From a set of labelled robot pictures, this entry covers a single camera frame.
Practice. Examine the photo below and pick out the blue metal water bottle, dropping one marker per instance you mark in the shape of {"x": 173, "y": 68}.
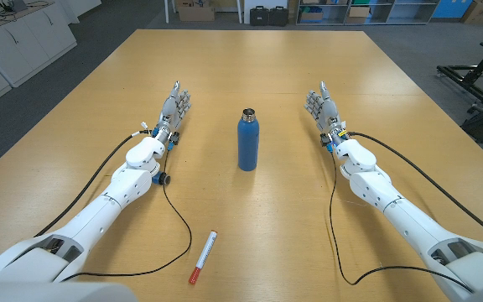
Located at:
{"x": 248, "y": 142}

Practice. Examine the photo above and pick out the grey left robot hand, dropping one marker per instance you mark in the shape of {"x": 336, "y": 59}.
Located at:
{"x": 169, "y": 113}

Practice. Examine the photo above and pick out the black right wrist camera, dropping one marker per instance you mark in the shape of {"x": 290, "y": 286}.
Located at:
{"x": 324, "y": 140}

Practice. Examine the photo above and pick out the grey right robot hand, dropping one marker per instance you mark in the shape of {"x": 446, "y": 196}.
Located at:
{"x": 327, "y": 113}

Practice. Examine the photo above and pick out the blue bottle cap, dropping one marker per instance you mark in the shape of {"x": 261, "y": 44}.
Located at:
{"x": 164, "y": 179}

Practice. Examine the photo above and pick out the white marker with red cap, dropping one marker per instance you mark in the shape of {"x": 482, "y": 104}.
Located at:
{"x": 204, "y": 253}

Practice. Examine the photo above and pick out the black metal wheeled stand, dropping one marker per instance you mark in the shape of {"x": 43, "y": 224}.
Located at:
{"x": 474, "y": 77}

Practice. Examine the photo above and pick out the large cardboard box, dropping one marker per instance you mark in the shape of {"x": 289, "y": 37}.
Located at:
{"x": 195, "y": 12}

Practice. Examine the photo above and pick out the black hard case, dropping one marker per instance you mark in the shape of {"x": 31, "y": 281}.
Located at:
{"x": 278, "y": 17}
{"x": 259, "y": 17}

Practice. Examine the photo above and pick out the grey metal shelf unit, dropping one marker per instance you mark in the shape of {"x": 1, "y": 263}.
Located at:
{"x": 405, "y": 12}

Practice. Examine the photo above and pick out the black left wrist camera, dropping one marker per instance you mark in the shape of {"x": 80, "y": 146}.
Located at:
{"x": 175, "y": 138}

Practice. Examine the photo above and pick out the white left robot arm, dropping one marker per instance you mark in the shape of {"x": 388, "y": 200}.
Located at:
{"x": 99, "y": 214}

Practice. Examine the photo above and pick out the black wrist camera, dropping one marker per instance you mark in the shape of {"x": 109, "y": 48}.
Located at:
{"x": 175, "y": 138}
{"x": 324, "y": 140}

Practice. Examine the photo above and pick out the white panel on legs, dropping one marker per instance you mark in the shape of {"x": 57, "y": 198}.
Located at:
{"x": 266, "y": 3}

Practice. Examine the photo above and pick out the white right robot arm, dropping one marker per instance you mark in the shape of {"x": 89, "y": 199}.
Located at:
{"x": 409, "y": 222}

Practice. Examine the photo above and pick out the long white cabinet wooden top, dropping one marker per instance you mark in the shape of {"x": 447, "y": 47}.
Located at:
{"x": 27, "y": 46}

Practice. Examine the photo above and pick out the small cardboard box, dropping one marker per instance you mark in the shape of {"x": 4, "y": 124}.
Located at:
{"x": 358, "y": 13}

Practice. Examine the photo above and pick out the blue panel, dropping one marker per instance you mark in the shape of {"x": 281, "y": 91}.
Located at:
{"x": 447, "y": 8}

